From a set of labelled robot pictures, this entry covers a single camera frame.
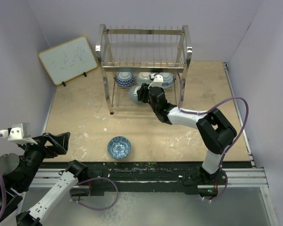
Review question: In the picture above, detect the red zigzag patterned bowl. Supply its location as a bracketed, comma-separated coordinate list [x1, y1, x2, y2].
[116, 72, 135, 88]

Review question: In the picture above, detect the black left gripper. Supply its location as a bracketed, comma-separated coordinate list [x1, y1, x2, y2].
[18, 130, 69, 189]

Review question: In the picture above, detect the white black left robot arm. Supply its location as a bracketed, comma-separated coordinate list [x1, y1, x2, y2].
[0, 130, 88, 226]

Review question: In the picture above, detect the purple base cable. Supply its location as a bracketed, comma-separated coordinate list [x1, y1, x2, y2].
[69, 177, 119, 210]
[201, 169, 229, 202]

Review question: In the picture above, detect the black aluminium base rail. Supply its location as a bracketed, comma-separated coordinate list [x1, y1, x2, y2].
[37, 161, 267, 196]

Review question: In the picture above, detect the light green celadon bowl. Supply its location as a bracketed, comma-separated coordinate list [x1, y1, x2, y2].
[136, 72, 153, 86]

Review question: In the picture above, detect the white red rimmed bowl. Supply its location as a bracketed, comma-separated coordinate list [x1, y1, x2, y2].
[129, 85, 143, 105]

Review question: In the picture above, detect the small whiteboard yellow frame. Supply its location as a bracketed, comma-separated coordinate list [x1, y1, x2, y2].
[38, 36, 98, 86]

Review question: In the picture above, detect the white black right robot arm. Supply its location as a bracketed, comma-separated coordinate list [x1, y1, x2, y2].
[136, 83, 237, 184]

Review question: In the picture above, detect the blue floral bowl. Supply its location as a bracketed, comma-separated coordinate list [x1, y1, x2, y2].
[159, 73, 174, 89]

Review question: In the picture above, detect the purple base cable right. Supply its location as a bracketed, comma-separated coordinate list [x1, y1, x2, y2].
[201, 169, 229, 202]

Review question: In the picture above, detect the stainless steel dish rack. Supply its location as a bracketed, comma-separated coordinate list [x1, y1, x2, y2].
[95, 24, 193, 114]

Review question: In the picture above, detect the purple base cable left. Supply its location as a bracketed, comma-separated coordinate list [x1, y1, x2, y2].
[69, 177, 119, 210]

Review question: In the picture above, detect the blue patterned bowl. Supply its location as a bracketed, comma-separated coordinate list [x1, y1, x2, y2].
[107, 136, 132, 160]

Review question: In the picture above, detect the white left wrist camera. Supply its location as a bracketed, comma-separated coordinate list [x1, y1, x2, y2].
[0, 122, 37, 145]

